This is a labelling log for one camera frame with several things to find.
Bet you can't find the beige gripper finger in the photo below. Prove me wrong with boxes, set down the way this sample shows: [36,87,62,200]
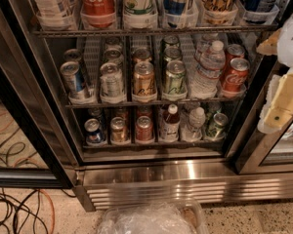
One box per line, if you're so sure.
[257,69,293,134]
[256,29,281,56]

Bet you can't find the clear front water bottle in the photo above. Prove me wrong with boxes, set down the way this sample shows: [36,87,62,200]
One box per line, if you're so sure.
[190,40,226,99]

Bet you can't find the clear water bottle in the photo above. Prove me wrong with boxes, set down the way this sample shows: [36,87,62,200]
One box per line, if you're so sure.
[194,33,219,60]
[190,40,226,99]

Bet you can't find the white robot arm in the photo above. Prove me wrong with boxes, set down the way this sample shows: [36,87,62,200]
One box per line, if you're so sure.
[256,14,293,134]

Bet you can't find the top shelf dark blue bottle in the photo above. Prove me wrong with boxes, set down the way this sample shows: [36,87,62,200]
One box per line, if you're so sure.
[240,0,278,24]

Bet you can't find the right glass fridge door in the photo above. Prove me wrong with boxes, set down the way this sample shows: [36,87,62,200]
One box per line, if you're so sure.
[225,57,293,175]

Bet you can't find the glass fridge door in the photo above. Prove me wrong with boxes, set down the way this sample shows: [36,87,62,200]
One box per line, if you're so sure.
[0,0,78,188]
[225,57,293,175]

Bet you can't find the clear rear water bottle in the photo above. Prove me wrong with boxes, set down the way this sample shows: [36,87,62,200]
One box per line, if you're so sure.
[194,33,219,60]

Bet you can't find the top shelf gold bottle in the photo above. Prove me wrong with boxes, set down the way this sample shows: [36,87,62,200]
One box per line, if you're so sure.
[201,0,234,24]

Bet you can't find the bottom shelf green can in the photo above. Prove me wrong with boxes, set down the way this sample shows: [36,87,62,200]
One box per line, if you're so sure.
[205,113,229,140]

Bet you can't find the bottom shelf water bottle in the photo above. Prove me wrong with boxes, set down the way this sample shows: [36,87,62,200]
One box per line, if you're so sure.
[182,107,206,142]

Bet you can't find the brown juice bottle white cap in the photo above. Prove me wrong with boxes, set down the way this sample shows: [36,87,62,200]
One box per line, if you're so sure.
[160,104,180,142]

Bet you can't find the top shelf green white bottle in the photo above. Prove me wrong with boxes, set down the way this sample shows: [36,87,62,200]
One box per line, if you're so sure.
[123,0,157,29]

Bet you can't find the bottom shelf red can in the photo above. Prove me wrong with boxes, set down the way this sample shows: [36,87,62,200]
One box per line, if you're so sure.
[136,116,153,141]

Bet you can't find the bottom shelf gold can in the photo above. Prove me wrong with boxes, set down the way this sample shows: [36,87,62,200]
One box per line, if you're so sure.
[110,117,128,143]

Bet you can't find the top shelf cola bottle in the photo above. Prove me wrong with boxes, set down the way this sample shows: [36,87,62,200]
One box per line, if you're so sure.
[82,0,115,28]

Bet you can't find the bottom shelf blue can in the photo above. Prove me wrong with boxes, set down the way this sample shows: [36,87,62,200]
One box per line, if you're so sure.
[84,118,105,145]

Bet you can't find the steel fridge bottom grille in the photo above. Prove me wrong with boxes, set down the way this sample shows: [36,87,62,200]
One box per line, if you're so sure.
[73,160,293,212]

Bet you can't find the left glass fridge door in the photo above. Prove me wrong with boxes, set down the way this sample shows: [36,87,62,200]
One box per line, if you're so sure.
[0,0,78,188]

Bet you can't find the rear red cola can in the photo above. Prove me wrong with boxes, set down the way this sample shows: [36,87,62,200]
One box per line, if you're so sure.
[226,44,245,63]

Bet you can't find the red cola can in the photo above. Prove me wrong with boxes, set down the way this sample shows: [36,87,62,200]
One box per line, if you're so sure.
[221,58,250,93]
[226,44,245,63]

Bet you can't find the front red cola can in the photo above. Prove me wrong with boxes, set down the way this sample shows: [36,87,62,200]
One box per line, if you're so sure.
[221,58,250,93]

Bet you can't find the middle green soda can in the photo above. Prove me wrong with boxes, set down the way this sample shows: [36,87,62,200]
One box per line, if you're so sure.
[163,47,183,63]

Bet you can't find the green soda can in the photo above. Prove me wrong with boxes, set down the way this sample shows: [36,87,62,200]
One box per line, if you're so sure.
[161,35,180,49]
[163,47,183,63]
[162,60,188,101]

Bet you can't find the rear green soda can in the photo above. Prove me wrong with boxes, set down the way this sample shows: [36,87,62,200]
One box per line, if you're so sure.
[161,35,180,49]

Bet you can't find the front green soda can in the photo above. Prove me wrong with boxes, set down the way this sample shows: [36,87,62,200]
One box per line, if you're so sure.
[162,60,188,101]

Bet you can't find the rear gold soda can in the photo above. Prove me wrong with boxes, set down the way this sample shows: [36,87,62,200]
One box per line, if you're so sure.
[132,48,152,63]

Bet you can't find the gold soda can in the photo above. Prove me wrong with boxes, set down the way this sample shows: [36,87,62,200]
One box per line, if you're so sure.
[132,61,157,102]
[132,48,152,63]

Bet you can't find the front gold soda can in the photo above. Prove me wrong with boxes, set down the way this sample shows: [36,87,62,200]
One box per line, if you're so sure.
[132,61,157,102]

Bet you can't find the clear plastic bin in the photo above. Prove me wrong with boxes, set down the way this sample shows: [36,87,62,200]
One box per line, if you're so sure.
[96,198,209,234]

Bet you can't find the rear white silver can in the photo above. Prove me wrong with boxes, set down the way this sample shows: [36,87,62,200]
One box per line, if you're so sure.
[105,36,123,51]

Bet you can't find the white silver can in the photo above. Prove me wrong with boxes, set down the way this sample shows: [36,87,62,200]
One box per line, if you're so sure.
[104,49,124,65]
[100,62,125,103]
[105,36,123,51]

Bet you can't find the middle white silver can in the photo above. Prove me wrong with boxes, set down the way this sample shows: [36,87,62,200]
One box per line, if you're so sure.
[104,49,124,65]

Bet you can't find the front white silver can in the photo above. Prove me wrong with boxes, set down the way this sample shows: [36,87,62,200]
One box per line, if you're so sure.
[100,62,125,103]

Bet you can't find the front blue silver can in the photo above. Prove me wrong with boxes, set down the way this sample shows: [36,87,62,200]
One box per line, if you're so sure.
[60,61,90,99]

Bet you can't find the blue silver can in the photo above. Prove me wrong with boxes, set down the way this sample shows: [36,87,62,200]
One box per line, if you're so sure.
[60,61,90,99]
[63,49,84,63]

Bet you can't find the rear blue silver can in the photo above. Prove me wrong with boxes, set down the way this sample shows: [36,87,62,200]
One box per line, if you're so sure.
[63,49,84,63]

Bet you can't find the upper wire shelf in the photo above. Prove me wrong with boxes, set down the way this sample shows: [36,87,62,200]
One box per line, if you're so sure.
[31,23,277,38]

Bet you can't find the wire shelf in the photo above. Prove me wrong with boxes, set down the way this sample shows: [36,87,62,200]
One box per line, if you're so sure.
[31,23,277,38]
[65,96,244,109]

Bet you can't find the middle wire shelf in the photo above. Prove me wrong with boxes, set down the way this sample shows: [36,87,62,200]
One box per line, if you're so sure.
[65,96,244,109]

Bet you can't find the orange floor cable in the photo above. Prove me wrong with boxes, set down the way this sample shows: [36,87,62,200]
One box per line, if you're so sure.
[37,188,57,234]

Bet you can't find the black floor cables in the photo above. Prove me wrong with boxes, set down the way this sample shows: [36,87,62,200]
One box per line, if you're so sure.
[0,188,77,234]

